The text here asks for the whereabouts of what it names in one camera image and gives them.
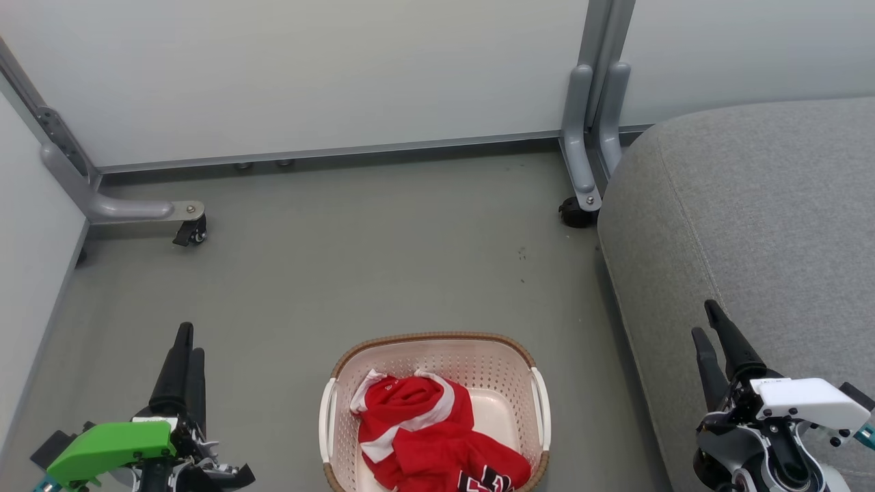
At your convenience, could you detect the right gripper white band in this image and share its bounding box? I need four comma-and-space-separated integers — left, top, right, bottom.
691, 299, 872, 479

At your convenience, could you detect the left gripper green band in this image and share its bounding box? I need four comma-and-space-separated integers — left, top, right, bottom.
46, 322, 257, 492

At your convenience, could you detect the red garment with white stripe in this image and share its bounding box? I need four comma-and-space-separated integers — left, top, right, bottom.
350, 369, 476, 489

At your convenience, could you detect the red jersey with black number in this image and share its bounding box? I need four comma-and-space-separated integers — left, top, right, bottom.
393, 437, 533, 492

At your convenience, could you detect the grey fabric sofa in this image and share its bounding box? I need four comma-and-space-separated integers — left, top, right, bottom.
597, 96, 875, 492

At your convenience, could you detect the black caster wheel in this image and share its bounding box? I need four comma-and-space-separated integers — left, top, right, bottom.
172, 214, 208, 247
558, 197, 600, 229

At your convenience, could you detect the grey partition foot with plate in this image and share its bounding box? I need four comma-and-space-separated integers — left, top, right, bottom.
0, 38, 206, 225

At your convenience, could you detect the cream perforated laundry basket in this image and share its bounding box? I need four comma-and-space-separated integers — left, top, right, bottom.
318, 332, 552, 492

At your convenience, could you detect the grey partition bottom rail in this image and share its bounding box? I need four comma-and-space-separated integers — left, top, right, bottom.
96, 128, 565, 176

